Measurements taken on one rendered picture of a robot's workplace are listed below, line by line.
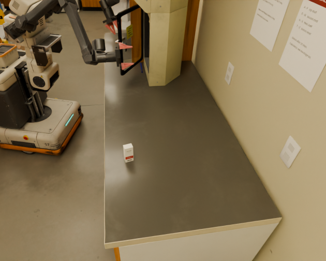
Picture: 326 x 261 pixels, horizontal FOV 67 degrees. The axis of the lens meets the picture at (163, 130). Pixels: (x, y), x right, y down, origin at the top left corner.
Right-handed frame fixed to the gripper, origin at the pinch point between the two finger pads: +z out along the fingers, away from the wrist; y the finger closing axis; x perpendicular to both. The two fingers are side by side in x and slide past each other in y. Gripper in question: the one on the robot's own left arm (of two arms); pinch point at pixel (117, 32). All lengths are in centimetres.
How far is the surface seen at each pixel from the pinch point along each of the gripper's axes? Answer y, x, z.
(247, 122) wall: -71, 29, 63
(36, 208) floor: 97, 65, 95
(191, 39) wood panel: -29, -47, 27
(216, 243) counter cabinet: -59, 82, 88
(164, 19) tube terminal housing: -34.6, 1.8, 3.5
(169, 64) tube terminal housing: -24.0, -5.4, 30.6
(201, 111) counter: -43, 15, 59
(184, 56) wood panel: -19, -46, 37
